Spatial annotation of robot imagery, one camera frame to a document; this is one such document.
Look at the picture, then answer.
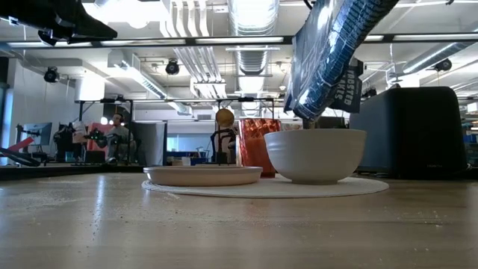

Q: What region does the black flat screen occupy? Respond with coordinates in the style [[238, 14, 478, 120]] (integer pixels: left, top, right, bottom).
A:
[[314, 116, 347, 130]]

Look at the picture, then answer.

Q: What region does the background black workbench frame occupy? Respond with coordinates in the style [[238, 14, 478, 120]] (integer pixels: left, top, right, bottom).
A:
[[74, 97, 289, 167]]

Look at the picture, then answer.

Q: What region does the background computer monitor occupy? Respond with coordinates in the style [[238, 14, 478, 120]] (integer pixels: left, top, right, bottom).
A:
[[22, 121, 54, 148]]

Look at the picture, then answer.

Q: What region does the person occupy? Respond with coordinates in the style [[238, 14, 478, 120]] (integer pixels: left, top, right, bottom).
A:
[[105, 112, 137, 164]]

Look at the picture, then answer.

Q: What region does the red and black wheel device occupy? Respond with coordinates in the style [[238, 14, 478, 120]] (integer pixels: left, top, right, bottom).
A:
[[0, 135, 42, 168]]

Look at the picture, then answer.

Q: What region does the black toaster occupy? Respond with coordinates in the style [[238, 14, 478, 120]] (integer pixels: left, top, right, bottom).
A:
[[349, 86, 468, 181]]

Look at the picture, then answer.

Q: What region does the silver ventilation duct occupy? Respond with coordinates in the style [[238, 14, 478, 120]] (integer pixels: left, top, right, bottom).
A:
[[228, 0, 281, 76]]

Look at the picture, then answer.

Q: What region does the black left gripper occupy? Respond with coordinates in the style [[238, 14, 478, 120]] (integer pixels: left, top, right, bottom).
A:
[[0, 0, 119, 48]]

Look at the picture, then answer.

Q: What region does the red cloth panel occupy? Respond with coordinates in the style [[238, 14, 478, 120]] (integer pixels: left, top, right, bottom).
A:
[[86, 123, 114, 151]]

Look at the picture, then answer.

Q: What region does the beige ceramic plate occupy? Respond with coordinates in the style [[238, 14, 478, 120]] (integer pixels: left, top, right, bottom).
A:
[[143, 165, 264, 188]]

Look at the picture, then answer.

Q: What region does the black ceiling spotlight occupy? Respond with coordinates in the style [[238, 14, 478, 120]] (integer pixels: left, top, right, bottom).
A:
[[164, 58, 181, 77], [433, 58, 453, 73], [43, 66, 61, 84]]

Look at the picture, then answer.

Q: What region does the copper orange faceted tumbler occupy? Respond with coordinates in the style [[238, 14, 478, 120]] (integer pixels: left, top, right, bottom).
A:
[[238, 117, 282, 179]]

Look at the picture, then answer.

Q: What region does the white ceramic bowl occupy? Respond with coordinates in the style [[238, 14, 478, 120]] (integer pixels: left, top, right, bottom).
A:
[[263, 128, 367, 185]]

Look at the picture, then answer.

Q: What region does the black table frame rail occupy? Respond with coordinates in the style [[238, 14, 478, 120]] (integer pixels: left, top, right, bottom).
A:
[[0, 163, 151, 182]]

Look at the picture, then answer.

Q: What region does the blue cereal box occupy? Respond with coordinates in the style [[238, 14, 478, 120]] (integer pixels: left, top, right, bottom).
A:
[[283, 0, 401, 121]]

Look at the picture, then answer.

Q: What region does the white round woven placemat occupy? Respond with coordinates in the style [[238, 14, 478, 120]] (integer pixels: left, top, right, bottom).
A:
[[140, 175, 390, 199]]

